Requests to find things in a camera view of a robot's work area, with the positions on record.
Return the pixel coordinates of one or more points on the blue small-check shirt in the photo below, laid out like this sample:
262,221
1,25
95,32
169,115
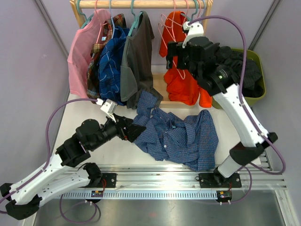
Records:
191,141

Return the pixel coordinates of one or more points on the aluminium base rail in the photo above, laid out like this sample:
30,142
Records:
134,175

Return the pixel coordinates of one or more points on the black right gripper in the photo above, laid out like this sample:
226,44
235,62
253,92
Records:
176,49

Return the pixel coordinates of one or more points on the blue plaid shirt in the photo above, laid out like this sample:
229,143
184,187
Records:
109,66

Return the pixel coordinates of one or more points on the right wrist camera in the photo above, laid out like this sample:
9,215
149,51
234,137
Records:
194,30

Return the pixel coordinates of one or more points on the dark pinstriped shirt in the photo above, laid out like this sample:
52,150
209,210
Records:
234,59

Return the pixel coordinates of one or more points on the green plastic bin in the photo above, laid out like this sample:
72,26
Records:
253,56

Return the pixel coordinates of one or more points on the teal hanger of pink shirt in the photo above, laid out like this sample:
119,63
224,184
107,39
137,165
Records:
84,19

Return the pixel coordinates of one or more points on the black garment in bin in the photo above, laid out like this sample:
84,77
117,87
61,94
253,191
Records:
255,92

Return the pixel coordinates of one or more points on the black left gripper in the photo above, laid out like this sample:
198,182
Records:
122,122

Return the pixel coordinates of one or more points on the teal hanger of orange shirt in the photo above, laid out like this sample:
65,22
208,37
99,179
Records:
196,11

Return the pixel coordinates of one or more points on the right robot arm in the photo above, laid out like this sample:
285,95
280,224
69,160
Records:
221,82

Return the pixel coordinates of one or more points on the grey t-shirt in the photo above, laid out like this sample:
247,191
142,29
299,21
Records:
135,70

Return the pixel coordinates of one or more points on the blue hanger of plaid shirt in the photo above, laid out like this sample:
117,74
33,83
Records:
112,20

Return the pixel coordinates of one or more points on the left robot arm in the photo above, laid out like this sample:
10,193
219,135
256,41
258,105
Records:
67,169

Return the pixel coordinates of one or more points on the wooden clothes rack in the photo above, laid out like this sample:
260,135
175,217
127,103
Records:
158,70

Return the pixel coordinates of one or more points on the pink hanger of brown shirt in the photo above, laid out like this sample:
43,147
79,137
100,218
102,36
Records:
102,15

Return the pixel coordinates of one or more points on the pink wire hanger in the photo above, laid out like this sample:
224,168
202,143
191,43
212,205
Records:
185,15

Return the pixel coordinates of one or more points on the blue spare hanger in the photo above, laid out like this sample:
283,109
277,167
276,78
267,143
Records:
204,8

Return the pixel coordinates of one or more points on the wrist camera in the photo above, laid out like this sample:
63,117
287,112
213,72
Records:
107,107
194,30

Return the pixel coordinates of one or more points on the pink t-shirt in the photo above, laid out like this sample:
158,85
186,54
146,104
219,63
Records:
79,58

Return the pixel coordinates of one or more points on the brown yellow plaid shirt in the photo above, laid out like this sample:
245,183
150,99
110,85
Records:
104,35

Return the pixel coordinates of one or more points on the teal hanger of grey shirt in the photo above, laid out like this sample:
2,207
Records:
136,18

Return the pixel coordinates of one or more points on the orange t-shirt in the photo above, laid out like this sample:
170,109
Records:
181,86

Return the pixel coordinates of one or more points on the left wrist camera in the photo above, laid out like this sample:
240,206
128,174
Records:
107,107

